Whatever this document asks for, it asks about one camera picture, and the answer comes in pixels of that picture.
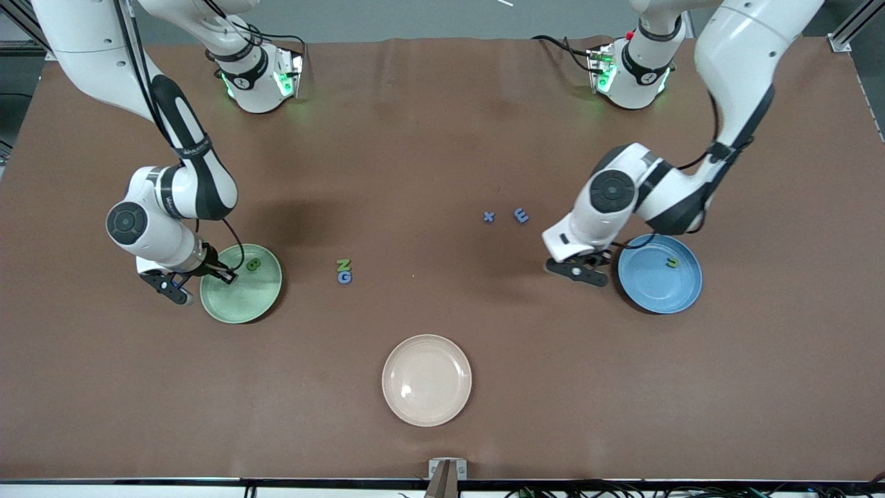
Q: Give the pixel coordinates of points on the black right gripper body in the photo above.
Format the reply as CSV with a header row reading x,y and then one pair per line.
x,y
211,268

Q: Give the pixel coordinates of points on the blue letter E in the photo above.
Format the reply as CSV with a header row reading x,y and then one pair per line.
x,y
521,215

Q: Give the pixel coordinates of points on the blue letter G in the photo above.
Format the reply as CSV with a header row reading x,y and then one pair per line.
x,y
339,278

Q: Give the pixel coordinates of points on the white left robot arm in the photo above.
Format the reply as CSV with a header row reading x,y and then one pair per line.
x,y
740,55

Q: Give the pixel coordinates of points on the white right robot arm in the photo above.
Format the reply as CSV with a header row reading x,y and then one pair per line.
x,y
83,48

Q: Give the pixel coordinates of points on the green plate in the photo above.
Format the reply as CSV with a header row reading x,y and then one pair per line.
x,y
242,297

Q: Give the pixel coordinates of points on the blue plate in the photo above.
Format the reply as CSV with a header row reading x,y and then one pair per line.
x,y
660,287

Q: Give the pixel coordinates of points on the brown table mat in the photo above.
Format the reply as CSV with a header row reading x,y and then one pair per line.
x,y
484,415

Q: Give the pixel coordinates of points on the beige plate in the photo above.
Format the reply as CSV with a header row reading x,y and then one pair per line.
x,y
426,380

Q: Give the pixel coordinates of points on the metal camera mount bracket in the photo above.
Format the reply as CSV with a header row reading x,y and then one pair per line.
x,y
447,474

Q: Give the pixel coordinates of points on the aluminium frame profile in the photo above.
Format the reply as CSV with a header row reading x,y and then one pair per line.
x,y
21,48
840,43

